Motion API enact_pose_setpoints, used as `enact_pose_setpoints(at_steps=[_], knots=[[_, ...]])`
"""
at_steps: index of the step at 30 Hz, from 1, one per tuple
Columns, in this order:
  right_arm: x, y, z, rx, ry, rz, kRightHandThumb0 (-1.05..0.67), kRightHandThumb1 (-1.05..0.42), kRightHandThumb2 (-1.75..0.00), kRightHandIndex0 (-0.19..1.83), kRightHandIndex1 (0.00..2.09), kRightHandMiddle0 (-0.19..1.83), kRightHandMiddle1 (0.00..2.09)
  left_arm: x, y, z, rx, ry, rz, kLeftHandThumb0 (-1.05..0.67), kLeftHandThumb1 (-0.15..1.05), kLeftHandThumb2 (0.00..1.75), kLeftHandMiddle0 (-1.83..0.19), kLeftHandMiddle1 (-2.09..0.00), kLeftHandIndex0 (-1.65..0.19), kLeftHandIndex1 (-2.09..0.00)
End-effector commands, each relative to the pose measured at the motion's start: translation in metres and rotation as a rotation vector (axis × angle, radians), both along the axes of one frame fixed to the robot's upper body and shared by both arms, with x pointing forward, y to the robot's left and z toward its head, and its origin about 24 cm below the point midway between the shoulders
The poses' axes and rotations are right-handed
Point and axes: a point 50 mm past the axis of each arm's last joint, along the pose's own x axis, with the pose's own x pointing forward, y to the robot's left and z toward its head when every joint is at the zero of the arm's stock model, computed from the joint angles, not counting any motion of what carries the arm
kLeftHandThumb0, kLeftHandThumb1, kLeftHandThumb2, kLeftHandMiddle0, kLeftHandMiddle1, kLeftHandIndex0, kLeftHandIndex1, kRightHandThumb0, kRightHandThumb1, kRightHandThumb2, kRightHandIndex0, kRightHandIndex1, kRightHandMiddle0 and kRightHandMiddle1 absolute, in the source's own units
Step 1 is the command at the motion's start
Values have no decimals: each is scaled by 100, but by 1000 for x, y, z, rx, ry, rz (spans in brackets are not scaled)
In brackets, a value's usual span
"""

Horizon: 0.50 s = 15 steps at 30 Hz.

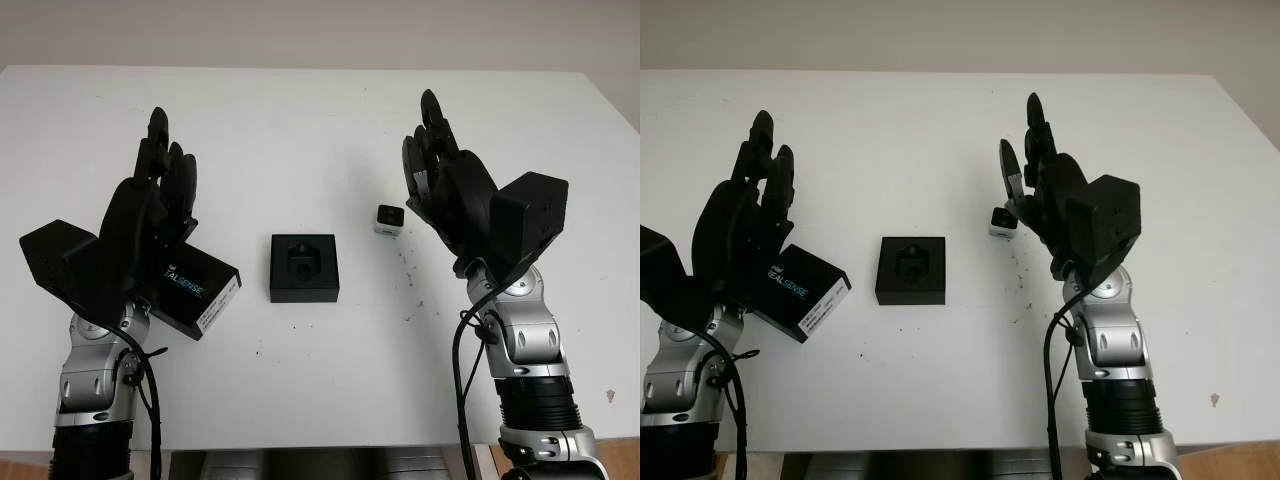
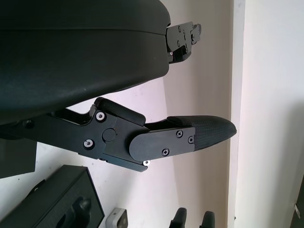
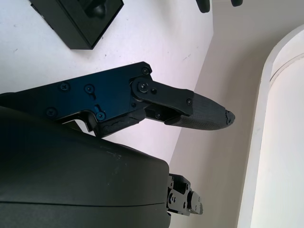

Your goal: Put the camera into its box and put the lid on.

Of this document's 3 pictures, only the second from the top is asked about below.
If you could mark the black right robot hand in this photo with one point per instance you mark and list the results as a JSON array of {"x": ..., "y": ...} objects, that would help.
[{"x": 179, "y": 219}]

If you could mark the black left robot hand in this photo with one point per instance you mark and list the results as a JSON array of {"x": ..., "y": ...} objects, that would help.
[{"x": 71, "y": 59}]

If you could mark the small silver depth camera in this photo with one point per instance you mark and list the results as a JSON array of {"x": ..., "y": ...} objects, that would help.
[{"x": 117, "y": 218}]

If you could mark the black RealSense box lid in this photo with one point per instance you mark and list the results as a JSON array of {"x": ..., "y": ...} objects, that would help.
[{"x": 16, "y": 159}]

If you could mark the dark background furniture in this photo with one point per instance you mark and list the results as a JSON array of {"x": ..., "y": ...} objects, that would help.
[{"x": 298, "y": 202}]

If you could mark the black camera box base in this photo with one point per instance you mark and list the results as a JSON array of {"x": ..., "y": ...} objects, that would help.
[{"x": 54, "y": 202}]

